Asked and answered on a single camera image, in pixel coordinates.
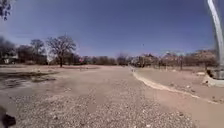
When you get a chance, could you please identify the grey gravel road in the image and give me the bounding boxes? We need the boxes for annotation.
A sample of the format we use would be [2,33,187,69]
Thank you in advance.
[0,65,224,128]

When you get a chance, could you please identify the large bare tree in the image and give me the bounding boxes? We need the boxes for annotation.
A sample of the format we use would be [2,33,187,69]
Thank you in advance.
[45,34,78,68]

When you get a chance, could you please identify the bare tree branches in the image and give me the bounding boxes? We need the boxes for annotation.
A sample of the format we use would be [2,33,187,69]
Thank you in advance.
[0,0,13,21]

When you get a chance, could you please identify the bare dirt ground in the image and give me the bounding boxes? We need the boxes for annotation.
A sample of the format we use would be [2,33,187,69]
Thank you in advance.
[0,64,101,91]
[133,65,224,104]

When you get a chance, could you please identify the concrete pole base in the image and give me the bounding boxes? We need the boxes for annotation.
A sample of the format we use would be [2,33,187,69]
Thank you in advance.
[202,67,224,89]

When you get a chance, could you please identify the pale metal pole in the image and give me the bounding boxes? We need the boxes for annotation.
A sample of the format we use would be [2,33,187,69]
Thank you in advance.
[206,0,224,70]

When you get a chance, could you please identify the white house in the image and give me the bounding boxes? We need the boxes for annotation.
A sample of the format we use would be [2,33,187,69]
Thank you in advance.
[1,49,20,65]

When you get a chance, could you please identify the row of bare trees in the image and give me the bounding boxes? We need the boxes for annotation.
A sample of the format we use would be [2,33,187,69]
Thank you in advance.
[0,35,218,68]

